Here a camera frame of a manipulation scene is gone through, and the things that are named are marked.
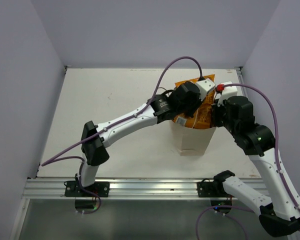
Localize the orange snack bag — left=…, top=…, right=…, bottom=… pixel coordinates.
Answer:
left=171, top=74, right=215, bottom=130

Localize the beige paper bag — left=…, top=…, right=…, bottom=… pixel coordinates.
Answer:
left=169, top=121, right=216, bottom=157

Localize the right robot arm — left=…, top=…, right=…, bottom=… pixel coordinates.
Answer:
left=212, top=96, right=300, bottom=237

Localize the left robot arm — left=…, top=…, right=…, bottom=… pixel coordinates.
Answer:
left=76, top=81, right=204, bottom=197

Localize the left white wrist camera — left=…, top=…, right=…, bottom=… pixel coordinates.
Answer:
left=195, top=78, right=216, bottom=102

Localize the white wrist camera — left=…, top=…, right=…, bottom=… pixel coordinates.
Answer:
left=215, top=81, right=238, bottom=107
left=195, top=78, right=216, bottom=102

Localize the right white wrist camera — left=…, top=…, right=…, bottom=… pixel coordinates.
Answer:
left=215, top=81, right=238, bottom=107

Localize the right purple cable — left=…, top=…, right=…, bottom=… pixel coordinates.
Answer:
left=223, top=83, right=300, bottom=237

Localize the purple cable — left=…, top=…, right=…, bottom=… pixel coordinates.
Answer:
left=223, top=83, right=300, bottom=237
left=39, top=56, right=205, bottom=215

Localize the right black base bracket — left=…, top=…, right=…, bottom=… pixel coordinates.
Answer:
left=196, top=178, right=228, bottom=198

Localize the black base bracket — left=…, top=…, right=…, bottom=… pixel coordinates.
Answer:
left=63, top=180, right=110, bottom=198
left=196, top=178, right=228, bottom=198

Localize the aluminium mounting rail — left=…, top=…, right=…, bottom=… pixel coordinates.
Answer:
left=23, top=177, right=268, bottom=201

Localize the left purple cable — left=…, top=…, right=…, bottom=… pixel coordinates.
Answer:
left=39, top=56, right=205, bottom=215

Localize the left black base bracket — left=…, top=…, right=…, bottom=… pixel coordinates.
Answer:
left=63, top=180, right=110, bottom=198

